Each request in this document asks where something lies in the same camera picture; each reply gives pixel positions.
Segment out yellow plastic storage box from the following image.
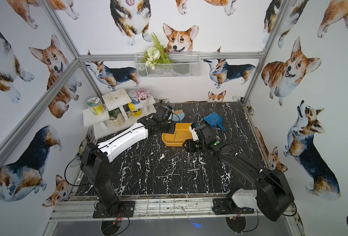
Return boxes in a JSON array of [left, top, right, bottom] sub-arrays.
[[162, 123, 193, 147]]

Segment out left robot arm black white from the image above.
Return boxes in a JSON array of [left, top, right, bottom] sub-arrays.
[[80, 105, 176, 213]]

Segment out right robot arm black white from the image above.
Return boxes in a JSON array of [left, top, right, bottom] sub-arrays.
[[183, 124, 294, 221]]

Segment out small blue hand brush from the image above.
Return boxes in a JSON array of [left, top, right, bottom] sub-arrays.
[[172, 110, 185, 122]]

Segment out blue plastic dustpan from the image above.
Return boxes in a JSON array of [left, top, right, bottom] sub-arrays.
[[203, 112, 226, 131]]

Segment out yellow toy bottle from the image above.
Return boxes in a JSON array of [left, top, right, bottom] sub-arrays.
[[128, 103, 142, 117]]

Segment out pink flowers in white pot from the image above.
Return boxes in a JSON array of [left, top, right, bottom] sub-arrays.
[[134, 88, 151, 105]]

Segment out white tiered display shelf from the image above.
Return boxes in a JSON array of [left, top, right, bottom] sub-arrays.
[[83, 89, 156, 140]]

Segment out small plant in woven pot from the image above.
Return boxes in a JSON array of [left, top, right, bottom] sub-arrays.
[[108, 108, 125, 127]]

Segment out green white artificial flowers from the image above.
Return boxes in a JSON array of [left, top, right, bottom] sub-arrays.
[[140, 32, 172, 70]]

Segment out green lidded glass jar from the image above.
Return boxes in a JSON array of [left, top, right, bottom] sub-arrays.
[[87, 97, 105, 116]]

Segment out white wire wall basket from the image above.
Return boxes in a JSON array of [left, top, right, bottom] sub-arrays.
[[134, 52, 201, 78]]

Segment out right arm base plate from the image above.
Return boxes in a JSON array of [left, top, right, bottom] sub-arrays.
[[212, 198, 255, 215]]

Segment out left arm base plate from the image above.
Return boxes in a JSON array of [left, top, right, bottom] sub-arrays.
[[92, 201, 136, 218]]

